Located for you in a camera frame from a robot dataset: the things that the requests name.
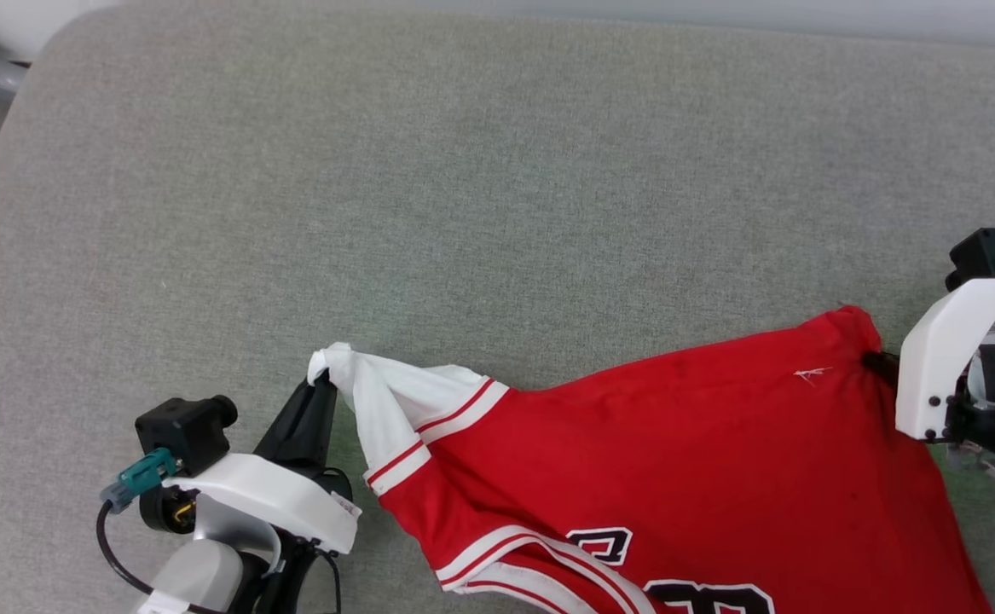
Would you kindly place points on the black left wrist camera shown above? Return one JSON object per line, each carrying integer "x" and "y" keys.
{"x": 186, "y": 431}

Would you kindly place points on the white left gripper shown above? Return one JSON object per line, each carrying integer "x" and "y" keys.
{"x": 275, "y": 499}

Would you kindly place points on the red and white basketball jersey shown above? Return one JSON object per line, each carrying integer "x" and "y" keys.
{"x": 702, "y": 452}

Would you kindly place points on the teal left camera connector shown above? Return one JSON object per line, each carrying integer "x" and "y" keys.
{"x": 141, "y": 477}

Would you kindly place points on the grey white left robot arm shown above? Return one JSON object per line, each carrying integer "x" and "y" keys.
{"x": 203, "y": 567}

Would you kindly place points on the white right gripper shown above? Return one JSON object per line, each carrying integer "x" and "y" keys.
{"x": 940, "y": 358}

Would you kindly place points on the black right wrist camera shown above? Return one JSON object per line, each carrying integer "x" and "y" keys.
{"x": 979, "y": 256}

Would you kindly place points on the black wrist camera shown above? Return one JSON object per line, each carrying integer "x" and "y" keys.
{"x": 186, "y": 431}
{"x": 979, "y": 256}

